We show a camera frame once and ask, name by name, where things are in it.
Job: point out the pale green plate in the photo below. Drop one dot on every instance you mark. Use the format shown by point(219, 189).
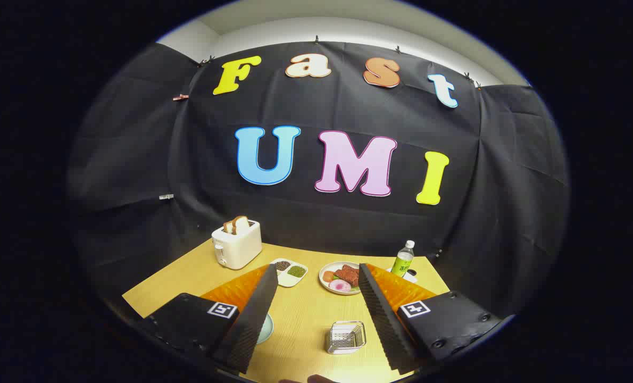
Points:
point(266, 330)

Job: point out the white divided dish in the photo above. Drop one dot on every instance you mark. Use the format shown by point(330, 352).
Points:
point(291, 281)

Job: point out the green beans pile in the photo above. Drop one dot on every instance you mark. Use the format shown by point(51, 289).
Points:
point(297, 271)

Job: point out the white bread slice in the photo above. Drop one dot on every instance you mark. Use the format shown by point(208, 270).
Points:
point(241, 224)

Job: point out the white rice pile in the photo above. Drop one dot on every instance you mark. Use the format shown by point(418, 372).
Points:
point(285, 279)

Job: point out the dark brown beans pile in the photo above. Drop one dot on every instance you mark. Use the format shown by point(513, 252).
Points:
point(282, 265)

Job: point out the white food plate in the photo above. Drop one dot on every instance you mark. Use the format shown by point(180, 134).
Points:
point(324, 284)

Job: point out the brown crust bread slice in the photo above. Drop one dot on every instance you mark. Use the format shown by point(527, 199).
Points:
point(228, 227)

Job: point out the red-brown meat slices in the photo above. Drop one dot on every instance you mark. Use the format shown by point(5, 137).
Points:
point(348, 275)

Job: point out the white toaster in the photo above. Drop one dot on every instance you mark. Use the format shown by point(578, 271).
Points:
point(239, 247)

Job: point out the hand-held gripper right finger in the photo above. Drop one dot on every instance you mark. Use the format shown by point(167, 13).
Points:
point(383, 319)

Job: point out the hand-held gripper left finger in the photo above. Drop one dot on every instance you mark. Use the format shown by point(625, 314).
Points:
point(255, 314)

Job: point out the orange carrot slice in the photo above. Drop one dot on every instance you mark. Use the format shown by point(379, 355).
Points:
point(328, 276)

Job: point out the pink round food slice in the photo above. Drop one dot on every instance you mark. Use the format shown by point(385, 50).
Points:
point(340, 285)

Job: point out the white square coaster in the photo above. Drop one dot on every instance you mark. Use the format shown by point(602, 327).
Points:
point(411, 277)

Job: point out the green bottle white cap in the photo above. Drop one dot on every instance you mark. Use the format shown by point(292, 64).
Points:
point(402, 261)

